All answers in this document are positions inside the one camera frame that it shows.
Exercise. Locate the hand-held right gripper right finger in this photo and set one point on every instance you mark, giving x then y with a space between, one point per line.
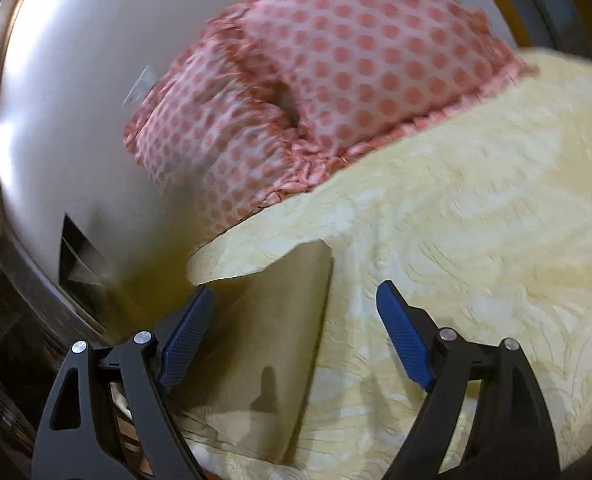
401 332

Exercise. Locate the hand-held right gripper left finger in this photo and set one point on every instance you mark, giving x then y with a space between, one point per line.
188 336

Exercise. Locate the beige pants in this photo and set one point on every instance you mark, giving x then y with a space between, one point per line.
261 350

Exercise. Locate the pale yellow patterned bedsheet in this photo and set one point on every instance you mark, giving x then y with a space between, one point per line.
476 240

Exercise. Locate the pink polka dot pillow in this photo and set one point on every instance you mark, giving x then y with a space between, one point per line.
326 90

